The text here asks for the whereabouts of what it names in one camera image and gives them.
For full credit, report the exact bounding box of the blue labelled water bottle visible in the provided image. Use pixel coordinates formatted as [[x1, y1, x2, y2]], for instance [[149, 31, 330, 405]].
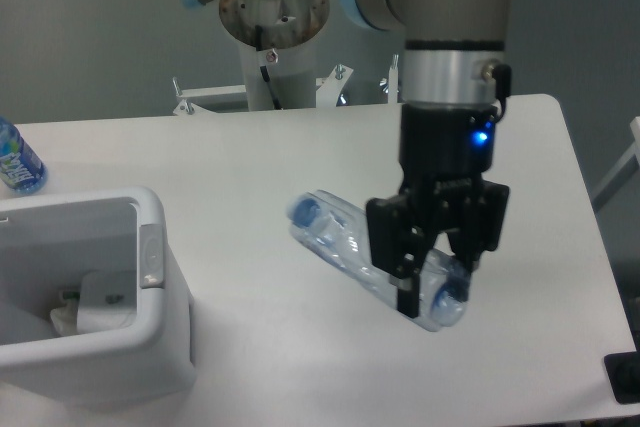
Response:
[[1, 118, 48, 195]]

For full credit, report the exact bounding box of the white metal base bracket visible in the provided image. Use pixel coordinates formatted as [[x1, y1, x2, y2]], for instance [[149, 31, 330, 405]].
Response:
[[171, 52, 404, 117]]

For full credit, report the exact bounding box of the white plastic trash can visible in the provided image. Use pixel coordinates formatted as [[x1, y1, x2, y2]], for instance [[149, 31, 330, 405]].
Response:
[[1, 187, 196, 404]]

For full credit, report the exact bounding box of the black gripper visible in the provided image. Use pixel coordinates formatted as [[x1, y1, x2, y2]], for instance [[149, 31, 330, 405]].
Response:
[[365, 103, 510, 318]]

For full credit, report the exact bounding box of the black gripper connector cable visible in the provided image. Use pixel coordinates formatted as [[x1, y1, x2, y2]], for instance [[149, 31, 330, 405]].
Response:
[[477, 59, 513, 124]]

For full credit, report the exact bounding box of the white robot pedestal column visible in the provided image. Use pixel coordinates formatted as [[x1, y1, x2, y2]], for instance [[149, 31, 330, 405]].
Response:
[[219, 0, 330, 85]]

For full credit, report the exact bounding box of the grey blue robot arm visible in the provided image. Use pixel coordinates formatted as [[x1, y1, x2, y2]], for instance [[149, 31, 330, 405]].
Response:
[[181, 0, 512, 324]]

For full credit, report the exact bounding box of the black clamp at table edge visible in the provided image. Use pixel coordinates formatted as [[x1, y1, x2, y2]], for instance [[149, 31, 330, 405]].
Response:
[[604, 351, 639, 405]]

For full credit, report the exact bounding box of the white frame at right edge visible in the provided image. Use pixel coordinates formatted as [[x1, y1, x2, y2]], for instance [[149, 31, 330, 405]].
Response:
[[591, 117, 639, 213]]

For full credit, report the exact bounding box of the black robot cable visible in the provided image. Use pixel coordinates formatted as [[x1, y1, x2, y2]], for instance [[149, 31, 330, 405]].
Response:
[[254, 24, 283, 111]]

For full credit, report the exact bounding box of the white green trash in can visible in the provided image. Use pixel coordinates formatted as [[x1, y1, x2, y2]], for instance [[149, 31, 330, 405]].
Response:
[[50, 290, 80, 337]]

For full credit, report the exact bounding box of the clear plastic bottle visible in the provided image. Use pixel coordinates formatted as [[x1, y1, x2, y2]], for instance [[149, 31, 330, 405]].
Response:
[[287, 190, 471, 332]]

